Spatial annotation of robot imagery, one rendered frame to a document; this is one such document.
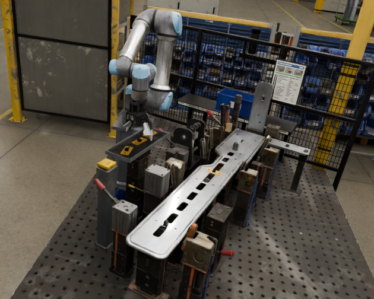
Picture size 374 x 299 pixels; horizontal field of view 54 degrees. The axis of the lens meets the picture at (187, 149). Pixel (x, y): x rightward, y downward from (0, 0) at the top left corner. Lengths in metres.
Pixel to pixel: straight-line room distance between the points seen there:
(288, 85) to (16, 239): 2.30
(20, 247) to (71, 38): 2.34
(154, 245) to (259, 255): 0.69
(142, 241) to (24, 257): 1.57
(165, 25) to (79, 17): 2.35
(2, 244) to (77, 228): 1.15
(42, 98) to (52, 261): 3.13
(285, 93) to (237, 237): 1.20
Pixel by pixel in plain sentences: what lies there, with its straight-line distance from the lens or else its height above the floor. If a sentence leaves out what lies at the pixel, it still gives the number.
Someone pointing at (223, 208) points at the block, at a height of 1.03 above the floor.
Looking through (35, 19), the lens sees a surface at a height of 1.24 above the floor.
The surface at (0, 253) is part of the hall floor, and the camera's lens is 2.99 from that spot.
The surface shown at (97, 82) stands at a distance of 4.38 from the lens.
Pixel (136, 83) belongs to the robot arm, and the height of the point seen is 1.47.
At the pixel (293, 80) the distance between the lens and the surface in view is 2.74.
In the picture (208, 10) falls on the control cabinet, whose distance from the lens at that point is 8.80.
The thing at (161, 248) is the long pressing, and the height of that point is 1.00.
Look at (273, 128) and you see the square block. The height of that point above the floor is 1.06.
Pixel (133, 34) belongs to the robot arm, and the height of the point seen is 1.62.
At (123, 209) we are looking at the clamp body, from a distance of 1.52.
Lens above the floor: 1.97
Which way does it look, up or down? 27 degrees down
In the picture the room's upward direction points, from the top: 8 degrees clockwise
